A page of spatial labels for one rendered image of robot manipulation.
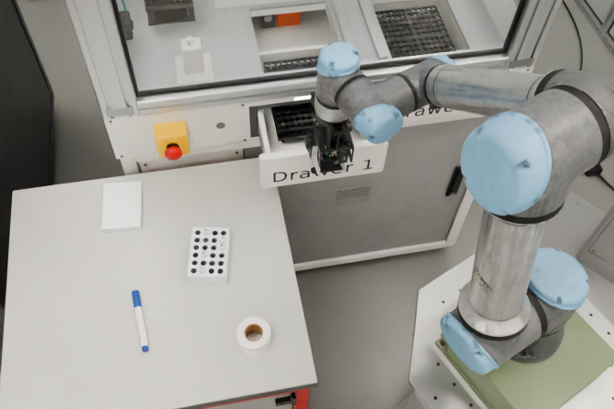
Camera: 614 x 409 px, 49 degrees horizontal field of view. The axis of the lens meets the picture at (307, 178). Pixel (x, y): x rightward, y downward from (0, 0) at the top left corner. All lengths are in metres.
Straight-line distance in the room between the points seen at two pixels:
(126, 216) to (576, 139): 1.05
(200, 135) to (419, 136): 0.59
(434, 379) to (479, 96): 0.62
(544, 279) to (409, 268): 1.24
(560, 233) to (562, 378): 1.25
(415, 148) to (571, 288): 0.77
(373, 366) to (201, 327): 0.91
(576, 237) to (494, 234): 1.66
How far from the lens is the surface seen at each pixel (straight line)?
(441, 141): 1.88
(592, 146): 0.89
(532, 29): 1.64
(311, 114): 1.58
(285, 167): 1.50
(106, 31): 1.39
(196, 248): 1.53
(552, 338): 1.36
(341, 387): 2.22
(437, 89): 1.17
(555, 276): 1.23
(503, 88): 1.05
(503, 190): 0.85
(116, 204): 1.63
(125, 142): 1.62
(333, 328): 2.28
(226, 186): 1.63
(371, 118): 1.15
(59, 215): 1.66
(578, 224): 2.65
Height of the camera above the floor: 2.10
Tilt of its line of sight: 55 degrees down
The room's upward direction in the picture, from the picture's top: 3 degrees clockwise
